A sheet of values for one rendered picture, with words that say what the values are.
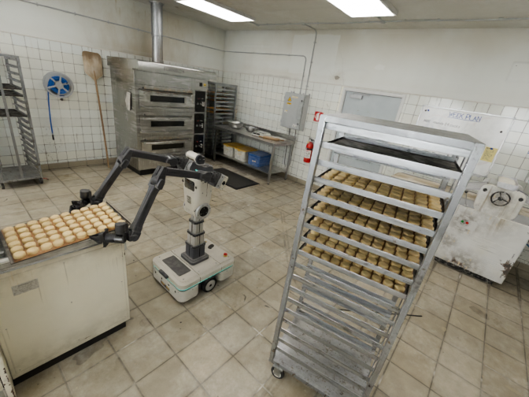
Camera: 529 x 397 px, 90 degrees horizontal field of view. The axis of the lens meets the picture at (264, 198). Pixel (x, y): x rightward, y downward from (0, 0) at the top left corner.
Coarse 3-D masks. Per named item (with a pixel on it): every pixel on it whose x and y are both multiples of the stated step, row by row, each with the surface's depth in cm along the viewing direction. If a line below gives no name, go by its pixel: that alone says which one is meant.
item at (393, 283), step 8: (304, 248) 156; (312, 248) 160; (320, 256) 154; (328, 256) 152; (336, 256) 153; (336, 264) 148; (344, 264) 147; (352, 264) 152; (360, 272) 146; (368, 272) 143; (376, 272) 144; (376, 280) 138; (384, 280) 138; (392, 280) 141; (392, 288) 136; (400, 288) 134
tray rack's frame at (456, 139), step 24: (336, 120) 120; (360, 120) 123; (384, 120) 150; (456, 144) 101; (480, 144) 97; (456, 192) 105; (432, 240) 114; (288, 336) 206; (288, 360) 188; (384, 360) 142; (312, 384) 175
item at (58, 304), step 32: (64, 256) 156; (96, 256) 170; (0, 288) 138; (32, 288) 149; (64, 288) 162; (96, 288) 178; (0, 320) 143; (32, 320) 155; (64, 320) 169; (96, 320) 186; (32, 352) 162; (64, 352) 177
